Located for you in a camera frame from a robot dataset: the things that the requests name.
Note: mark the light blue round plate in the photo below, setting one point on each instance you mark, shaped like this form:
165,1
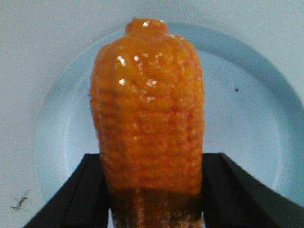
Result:
251,114

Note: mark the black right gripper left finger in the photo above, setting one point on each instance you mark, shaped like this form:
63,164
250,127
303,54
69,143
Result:
82,202

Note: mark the orange plastic corn cob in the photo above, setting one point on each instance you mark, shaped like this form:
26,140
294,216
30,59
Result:
147,106

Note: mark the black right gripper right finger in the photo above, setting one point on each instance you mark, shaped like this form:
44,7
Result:
232,198

